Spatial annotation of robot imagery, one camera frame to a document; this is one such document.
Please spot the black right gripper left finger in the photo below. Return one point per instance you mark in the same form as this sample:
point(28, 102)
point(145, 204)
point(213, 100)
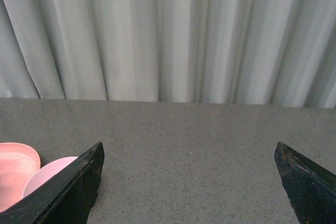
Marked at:
point(67, 197)

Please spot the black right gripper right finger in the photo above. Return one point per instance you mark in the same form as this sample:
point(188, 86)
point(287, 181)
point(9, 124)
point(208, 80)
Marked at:
point(309, 187)

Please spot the light pink bowl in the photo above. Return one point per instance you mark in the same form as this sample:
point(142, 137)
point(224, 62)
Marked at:
point(46, 173)

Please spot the pink round plate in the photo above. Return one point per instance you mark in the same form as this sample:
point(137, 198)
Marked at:
point(19, 162)

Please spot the grey-white curtain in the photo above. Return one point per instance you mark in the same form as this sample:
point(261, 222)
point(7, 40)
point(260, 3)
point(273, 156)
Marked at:
point(279, 52)

